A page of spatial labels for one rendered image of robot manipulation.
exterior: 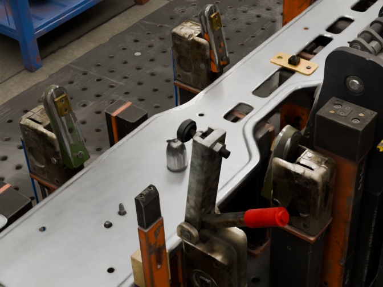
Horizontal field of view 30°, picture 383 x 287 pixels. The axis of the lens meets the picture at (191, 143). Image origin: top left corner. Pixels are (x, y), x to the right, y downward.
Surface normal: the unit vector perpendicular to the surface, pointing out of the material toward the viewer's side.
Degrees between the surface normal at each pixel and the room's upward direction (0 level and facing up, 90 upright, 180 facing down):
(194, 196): 90
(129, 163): 0
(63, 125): 78
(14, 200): 0
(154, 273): 90
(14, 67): 0
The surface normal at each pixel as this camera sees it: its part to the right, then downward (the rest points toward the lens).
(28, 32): 0.79, 0.36
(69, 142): 0.77, 0.18
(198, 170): -0.61, 0.52
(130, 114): -0.04, -0.77
